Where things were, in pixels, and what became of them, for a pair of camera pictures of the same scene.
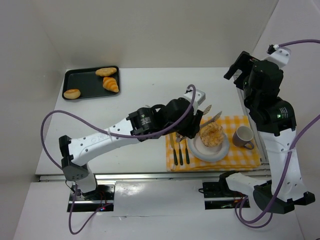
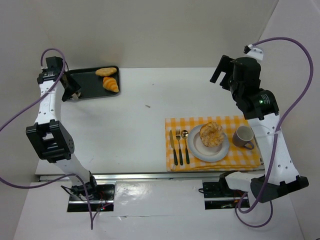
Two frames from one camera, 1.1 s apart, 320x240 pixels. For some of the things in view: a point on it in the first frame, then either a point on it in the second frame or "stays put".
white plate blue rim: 206,153 stays put
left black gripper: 195,124 to 69,86
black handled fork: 178,139 stays put
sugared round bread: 212,134 stays put
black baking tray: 87,82 stays put
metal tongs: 212,118 to 76,95
